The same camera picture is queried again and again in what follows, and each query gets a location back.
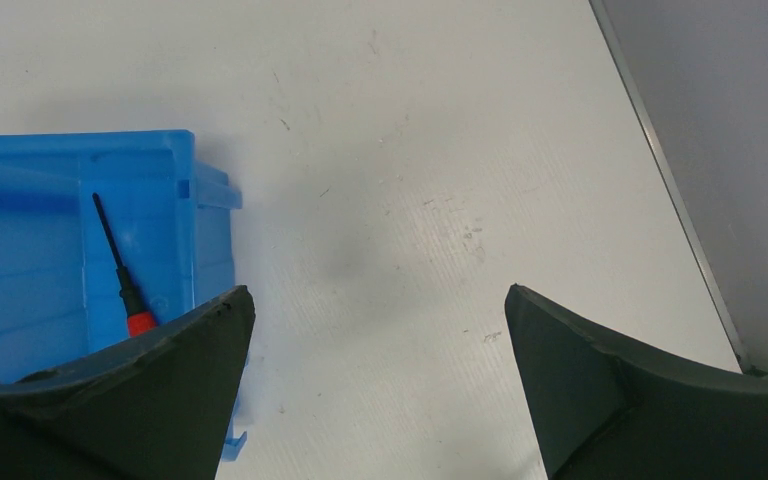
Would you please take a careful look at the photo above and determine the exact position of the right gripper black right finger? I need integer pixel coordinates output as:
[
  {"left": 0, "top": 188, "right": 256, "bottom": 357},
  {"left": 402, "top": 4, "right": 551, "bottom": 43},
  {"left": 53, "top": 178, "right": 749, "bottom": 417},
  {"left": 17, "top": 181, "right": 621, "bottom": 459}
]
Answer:
[{"left": 504, "top": 285, "right": 768, "bottom": 479}]

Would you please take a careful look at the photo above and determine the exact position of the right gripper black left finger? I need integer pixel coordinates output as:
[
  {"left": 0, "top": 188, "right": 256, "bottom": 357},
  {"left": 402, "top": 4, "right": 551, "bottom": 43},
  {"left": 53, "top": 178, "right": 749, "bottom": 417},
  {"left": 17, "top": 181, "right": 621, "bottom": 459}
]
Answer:
[{"left": 0, "top": 286, "right": 256, "bottom": 479}]

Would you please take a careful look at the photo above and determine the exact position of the red black screwdriver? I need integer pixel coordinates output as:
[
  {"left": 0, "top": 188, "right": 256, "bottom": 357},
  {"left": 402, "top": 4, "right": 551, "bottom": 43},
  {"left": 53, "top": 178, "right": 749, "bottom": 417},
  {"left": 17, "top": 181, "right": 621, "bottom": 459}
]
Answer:
[{"left": 92, "top": 192, "right": 158, "bottom": 337}]

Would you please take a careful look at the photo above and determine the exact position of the blue plastic bin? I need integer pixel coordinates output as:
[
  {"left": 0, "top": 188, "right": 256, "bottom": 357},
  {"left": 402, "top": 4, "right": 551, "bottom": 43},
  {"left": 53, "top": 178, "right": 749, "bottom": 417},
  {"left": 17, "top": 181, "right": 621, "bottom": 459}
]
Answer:
[{"left": 0, "top": 129, "right": 249, "bottom": 463}]

